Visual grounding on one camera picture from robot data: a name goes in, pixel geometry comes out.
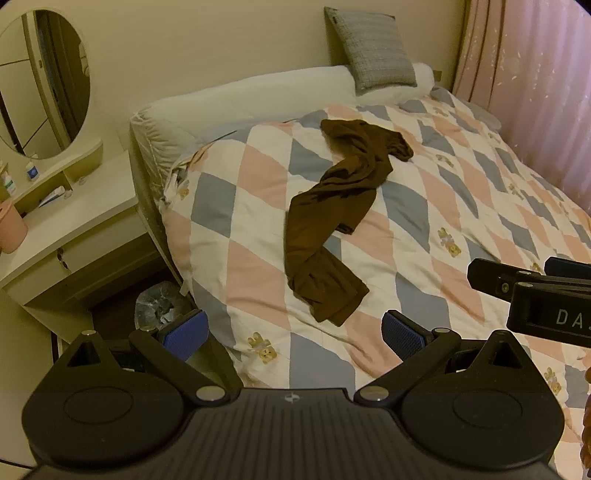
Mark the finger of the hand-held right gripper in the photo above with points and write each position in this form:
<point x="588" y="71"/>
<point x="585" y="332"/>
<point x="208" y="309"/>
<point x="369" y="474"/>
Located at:
<point x="494" y="279"/>
<point x="570" y="268"/>

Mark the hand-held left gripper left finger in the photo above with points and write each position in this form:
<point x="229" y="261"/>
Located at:
<point x="184" y="334"/>

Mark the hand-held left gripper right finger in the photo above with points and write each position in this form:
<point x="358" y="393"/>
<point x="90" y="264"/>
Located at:
<point x="404" y="337"/>

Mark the brown long-sleeve shirt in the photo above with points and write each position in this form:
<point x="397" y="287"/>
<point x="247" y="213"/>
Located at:
<point x="332" y="203"/>

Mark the trash bin with plastic bag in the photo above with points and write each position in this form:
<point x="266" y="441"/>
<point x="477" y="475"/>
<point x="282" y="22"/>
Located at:
<point x="161" y="304"/>

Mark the checkered quilt with bear print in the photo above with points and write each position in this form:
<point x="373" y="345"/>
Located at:
<point x="415" y="221"/>

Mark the cream vanity dresser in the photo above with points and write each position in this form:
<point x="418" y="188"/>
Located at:
<point x="83" y="217"/>

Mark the pink curtain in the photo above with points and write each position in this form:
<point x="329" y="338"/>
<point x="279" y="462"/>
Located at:
<point x="531" y="92"/>

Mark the white tube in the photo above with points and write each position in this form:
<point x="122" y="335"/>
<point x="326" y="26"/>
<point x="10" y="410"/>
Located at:
<point x="51" y="196"/>

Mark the pink cup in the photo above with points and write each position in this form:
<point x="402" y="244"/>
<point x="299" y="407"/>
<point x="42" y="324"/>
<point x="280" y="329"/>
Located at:
<point x="10" y="228"/>

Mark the small white bottle blue label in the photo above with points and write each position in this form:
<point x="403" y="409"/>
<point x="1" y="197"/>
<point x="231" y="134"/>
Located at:
<point x="32" y="171"/>

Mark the white bottle green label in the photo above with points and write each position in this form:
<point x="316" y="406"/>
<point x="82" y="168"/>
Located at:
<point x="7" y="184"/>

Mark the long white pillow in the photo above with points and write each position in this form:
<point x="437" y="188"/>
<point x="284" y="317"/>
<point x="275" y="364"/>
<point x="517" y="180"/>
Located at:
<point x="231" y="101"/>

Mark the grey square pillow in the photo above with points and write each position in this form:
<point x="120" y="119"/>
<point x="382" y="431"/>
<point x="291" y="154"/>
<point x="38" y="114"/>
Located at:
<point x="374" y="46"/>

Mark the round wall mirror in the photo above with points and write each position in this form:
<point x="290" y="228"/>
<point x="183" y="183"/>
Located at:
<point x="41" y="83"/>

